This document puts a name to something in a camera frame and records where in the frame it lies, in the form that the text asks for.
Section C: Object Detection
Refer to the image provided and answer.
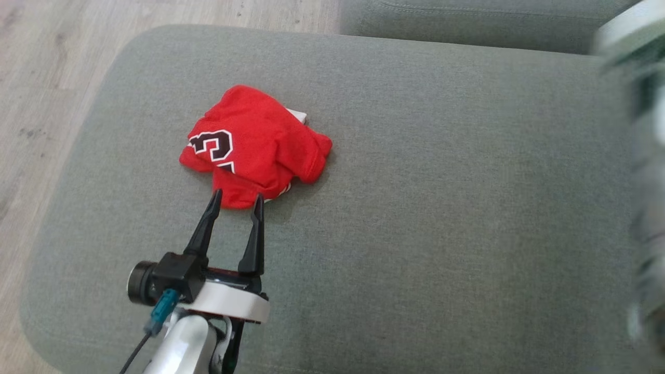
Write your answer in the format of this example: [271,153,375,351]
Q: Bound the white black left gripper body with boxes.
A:
[184,268,271,325]

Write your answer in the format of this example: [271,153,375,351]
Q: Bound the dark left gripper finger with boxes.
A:
[239,194,264,275]
[184,189,223,256]

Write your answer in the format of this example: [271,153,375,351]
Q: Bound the red jersey with number three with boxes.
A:
[179,85,333,210]

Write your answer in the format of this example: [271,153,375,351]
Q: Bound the grey sofa seat cushion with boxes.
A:
[19,24,665,374]

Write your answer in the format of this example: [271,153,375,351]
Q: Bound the grey sofa back cushion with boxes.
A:
[339,0,642,55]

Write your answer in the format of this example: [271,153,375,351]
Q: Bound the black cable with teal connector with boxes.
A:
[118,289,180,374]

